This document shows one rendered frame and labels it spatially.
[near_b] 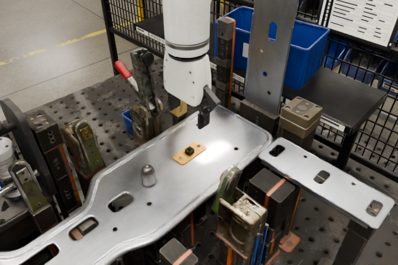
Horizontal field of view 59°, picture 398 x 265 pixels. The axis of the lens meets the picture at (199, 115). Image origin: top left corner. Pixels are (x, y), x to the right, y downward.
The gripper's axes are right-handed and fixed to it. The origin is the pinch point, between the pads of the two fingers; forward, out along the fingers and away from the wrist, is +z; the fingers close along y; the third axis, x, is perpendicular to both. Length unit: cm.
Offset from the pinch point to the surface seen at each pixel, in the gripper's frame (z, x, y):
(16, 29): 113, 71, -340
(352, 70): 64, 156, -18
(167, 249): 13.2, -20.1, 14.9
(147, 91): 1.2, 0.0, -14.6
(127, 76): -0.1, -0.6, -21.8
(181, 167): 12.2, -4.6, 2.1
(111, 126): 42, 10, -55
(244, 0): -3, 55, -29
